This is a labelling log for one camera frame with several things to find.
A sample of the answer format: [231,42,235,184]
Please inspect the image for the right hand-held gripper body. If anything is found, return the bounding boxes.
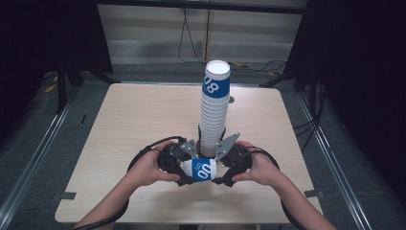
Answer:
[214,131,254,175]

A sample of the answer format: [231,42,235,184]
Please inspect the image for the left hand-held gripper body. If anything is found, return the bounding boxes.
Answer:
[157,139,198,175]

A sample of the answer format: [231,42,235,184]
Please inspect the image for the blue and white paper cup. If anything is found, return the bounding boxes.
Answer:
[180,157,219,183]

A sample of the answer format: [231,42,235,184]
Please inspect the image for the dark round cup holder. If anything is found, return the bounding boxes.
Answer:
[194,124,227,161]

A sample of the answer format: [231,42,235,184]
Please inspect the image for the stack of white paper cups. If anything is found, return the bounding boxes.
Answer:
[198,59,232,159]

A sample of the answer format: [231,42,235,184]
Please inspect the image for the person's left hand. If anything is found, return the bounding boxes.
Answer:
[125,140,181,188]

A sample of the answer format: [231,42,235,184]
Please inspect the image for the person's right hand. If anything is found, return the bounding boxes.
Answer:
[231,140,283,188]

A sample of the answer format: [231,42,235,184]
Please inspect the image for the grey tape piece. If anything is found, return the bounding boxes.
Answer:
[51,191,78,202]
[303,189,325,199]

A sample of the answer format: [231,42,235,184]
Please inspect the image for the black metal stand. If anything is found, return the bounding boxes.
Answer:
[259,61,320,94]
[55,58,122,115]

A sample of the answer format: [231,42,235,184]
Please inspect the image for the yellow tape strip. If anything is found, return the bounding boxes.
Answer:
[43,75,59,95]

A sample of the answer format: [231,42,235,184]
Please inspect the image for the black curtain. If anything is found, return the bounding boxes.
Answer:
[0,0,114,142]
[282,0,406,205]

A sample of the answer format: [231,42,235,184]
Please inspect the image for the black horizontal bar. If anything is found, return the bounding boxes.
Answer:
[95,0,309,15]

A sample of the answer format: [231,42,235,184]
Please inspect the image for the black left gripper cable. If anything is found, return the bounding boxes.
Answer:
[71,135,188,230]

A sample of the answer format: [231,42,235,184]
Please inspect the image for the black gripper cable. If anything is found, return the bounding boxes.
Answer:
[235,146,308,230]
[71,135,188,230]

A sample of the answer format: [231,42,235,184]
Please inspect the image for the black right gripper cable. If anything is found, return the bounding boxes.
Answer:
[235,146,308,230]

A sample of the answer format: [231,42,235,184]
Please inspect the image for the bundle of black cables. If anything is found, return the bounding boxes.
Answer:
[292,80,327,152]

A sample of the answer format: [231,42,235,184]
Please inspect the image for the metal floor rail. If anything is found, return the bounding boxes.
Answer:
[0,90,82,223]
[295,90,376,230]

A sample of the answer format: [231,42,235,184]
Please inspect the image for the black floor cables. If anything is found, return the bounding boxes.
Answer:
[230,59,288,78]

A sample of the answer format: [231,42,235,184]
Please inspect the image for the black hanging cable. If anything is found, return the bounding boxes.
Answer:
[177,7,206,65]

